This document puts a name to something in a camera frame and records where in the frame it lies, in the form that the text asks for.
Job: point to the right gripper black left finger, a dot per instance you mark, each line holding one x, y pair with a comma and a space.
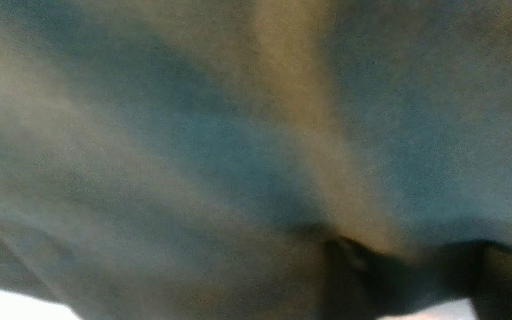
354, 289

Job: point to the dark gray long-sleeve shirt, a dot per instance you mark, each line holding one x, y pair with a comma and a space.
186, 159

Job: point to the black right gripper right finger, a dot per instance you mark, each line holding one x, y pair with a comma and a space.
492, 298

